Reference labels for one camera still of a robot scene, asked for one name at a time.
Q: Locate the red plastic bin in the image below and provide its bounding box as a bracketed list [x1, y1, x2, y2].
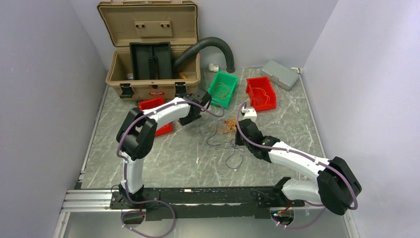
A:
[138, 97, 173, 137]
[246, 76, 277, 112]

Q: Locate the white pipe fitting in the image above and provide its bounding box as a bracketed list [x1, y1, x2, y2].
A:
[208, 63, 219, 72]

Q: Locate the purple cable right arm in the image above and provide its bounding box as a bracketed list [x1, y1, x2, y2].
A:
[235, 101, 359, 231]

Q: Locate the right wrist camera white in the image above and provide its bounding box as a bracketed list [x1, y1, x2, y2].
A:
[241, 107, 258, 122]

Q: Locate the red plastic bin right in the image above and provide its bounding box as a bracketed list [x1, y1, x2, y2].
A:
[246, 76, 277, 112]

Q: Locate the orange wire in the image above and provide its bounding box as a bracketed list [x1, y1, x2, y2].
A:
[251, 86, 273, 104]
[212, 81, 234, 102]

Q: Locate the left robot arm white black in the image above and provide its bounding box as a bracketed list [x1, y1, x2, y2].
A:
[116, 89, 211, 208]

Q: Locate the green plastic bin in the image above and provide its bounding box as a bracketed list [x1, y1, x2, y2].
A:
[208, 71, 238, 108]

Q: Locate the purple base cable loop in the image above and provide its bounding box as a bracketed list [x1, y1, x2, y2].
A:
[120, 199, 177, 238]

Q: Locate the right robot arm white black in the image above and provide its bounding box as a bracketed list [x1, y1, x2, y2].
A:
[235, 119, 362, 215]

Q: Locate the grey plastic case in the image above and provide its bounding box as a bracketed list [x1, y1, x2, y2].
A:
[261, 60, 299, 91]

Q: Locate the red plastic bin left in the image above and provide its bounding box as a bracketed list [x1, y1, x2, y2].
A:
[138, 97, 173, 137]

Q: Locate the black corrugated hose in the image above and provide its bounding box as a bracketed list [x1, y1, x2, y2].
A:
[173, 37, 236, 74]

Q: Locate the tan plastic toolbox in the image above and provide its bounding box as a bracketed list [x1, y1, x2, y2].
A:
[97, 0, 201, 101]

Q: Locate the black toolbox tray insert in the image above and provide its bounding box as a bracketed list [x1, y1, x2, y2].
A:
[129, 42, 172, 80]

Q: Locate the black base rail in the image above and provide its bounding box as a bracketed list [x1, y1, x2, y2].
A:
[109, 186, 305, 221]

